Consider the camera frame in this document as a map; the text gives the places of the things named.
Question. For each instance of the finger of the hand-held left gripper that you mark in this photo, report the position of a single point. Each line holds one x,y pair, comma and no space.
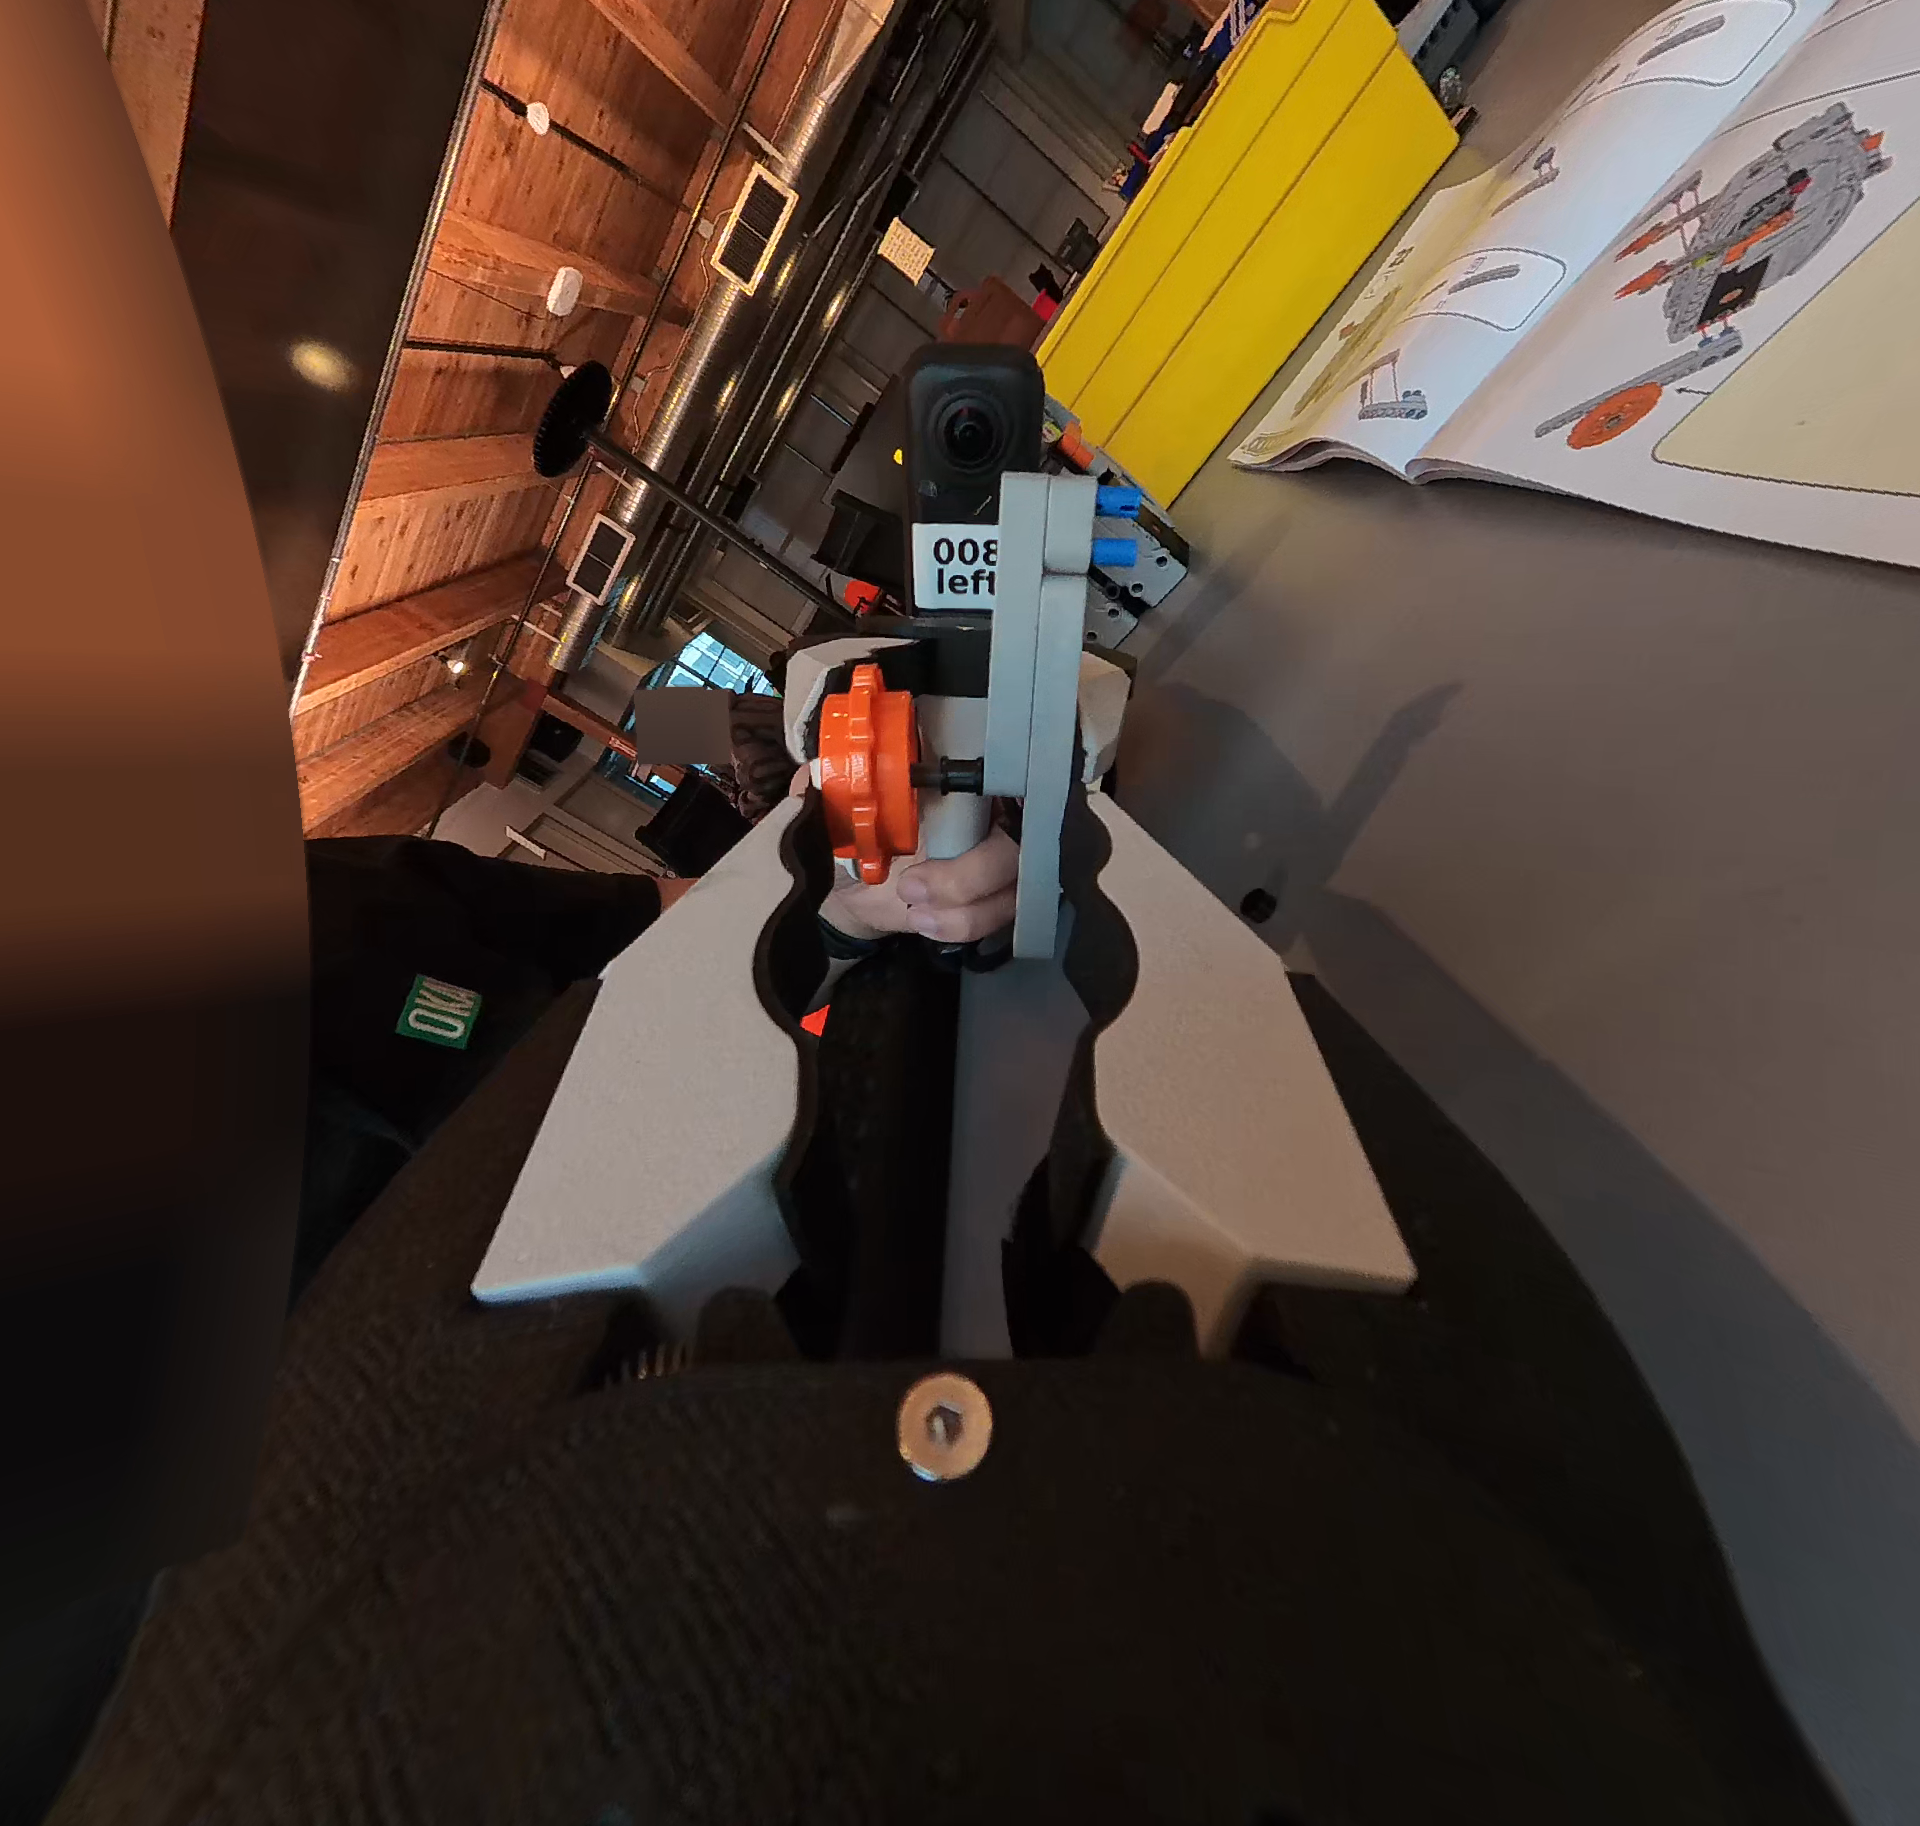
810,716
1103,725

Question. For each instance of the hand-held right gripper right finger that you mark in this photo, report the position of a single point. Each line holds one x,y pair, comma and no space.
1245,1107

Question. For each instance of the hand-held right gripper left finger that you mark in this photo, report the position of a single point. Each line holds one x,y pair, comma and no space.
661,1107

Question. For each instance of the orange toy gear with axle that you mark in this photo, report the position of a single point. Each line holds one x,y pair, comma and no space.
867,768

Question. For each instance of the grey desk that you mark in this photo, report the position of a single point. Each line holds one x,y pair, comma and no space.
1574,836

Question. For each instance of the person's left hand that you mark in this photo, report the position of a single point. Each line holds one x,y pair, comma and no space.
961,889

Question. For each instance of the grey toy brick assembly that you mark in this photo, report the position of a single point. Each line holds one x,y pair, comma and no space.
1149,588

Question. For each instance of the white paper sign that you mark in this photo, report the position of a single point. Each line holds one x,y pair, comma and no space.
904,246

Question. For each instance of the white ceiling vent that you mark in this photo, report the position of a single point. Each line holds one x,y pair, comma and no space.
752,225
602,557

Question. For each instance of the person's black jacket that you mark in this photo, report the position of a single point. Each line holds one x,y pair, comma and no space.
450,927

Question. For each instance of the stacked yellow storage bins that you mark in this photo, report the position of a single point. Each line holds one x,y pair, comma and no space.
1275,206

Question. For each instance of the black disc on rod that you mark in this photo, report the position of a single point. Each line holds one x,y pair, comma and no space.
570,416

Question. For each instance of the white smoke detector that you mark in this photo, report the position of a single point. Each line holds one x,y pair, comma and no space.
567,291

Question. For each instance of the small grey toy brick part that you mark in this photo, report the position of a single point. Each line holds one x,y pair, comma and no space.
1440,41

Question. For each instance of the open building instruction booklet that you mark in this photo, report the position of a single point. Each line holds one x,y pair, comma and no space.
1680,236

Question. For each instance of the metal air duct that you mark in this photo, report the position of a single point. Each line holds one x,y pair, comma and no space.
780,251

